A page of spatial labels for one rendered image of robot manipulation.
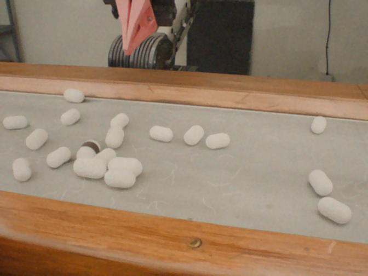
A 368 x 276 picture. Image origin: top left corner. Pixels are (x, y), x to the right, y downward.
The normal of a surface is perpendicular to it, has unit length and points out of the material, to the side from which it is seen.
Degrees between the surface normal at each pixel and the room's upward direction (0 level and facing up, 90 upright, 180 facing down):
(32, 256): 90
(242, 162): 0
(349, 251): 0
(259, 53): 90
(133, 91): 45
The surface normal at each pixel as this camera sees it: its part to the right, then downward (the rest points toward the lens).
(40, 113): 0.00, -0.89
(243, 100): -0.15, -0.32
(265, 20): -0.19, 0.44
